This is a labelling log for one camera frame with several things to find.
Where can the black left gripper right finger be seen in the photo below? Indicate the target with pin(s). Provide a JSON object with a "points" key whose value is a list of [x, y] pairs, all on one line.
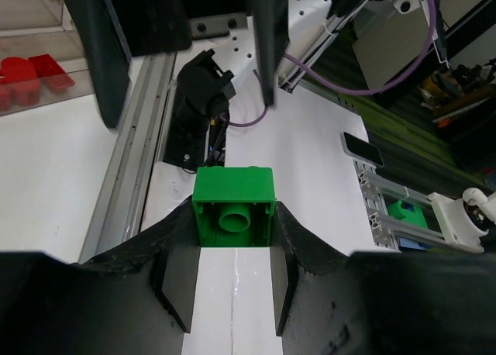
{"points": [[326, 302]]}

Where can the smartphone on frame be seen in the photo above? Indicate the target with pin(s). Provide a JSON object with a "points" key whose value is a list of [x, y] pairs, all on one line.
{"points": [[361, 150]]}

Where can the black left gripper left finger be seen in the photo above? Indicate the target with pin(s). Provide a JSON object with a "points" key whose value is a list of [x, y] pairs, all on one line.
{"points": [[136, 298]]}

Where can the green printed part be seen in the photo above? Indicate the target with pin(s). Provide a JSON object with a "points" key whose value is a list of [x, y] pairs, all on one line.
{"points": [[406, 212]]}

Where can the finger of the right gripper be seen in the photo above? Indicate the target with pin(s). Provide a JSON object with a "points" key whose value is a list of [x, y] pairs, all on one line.
{"points": [[113, 32], [270, 26]]}

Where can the clear three-slot container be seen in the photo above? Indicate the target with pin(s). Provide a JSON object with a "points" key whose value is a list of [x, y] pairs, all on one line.
{"points": [[34, 27]]}

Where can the red rounded lego piece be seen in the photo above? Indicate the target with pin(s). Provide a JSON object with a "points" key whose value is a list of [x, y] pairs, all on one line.
{"points": [[20, 84]]}

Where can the small green lego brick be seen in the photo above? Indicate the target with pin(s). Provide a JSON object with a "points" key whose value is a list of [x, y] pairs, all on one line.
{"points": [[234, 206]]}

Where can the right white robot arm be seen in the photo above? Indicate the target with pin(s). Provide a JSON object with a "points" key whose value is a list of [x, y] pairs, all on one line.
{"points": [[314, 176]]}

